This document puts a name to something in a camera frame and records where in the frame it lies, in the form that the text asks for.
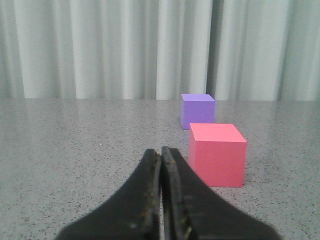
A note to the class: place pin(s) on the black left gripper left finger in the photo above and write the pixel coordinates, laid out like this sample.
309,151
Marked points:
131,213

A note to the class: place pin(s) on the pink foam cube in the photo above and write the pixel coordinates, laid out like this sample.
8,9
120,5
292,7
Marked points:
217,154

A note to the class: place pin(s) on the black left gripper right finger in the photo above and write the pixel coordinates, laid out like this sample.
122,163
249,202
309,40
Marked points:
192,211

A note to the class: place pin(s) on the purple foam cube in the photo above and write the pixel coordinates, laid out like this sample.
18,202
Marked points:
196,108

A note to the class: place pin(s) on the pale green curtain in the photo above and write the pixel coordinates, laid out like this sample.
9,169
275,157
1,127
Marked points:
262,50

